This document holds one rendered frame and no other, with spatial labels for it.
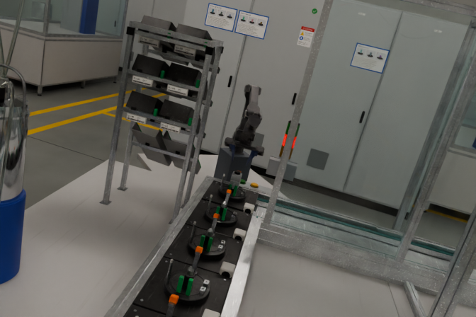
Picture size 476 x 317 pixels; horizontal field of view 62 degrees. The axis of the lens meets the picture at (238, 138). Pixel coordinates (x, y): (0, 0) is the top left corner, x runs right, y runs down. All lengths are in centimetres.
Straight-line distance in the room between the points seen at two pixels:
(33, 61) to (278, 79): 378
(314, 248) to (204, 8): 368
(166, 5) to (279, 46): 514
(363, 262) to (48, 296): 121
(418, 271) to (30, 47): 604
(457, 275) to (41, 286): 128
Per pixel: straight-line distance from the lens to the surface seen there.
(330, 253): 183
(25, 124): 125
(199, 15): 499
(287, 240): 180
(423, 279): 194
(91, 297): 139
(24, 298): 140
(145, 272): 135
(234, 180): 187
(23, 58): 692
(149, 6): 969
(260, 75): 480
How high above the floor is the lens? 176
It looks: 16 degrees down
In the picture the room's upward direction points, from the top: 14 degrees clockwise
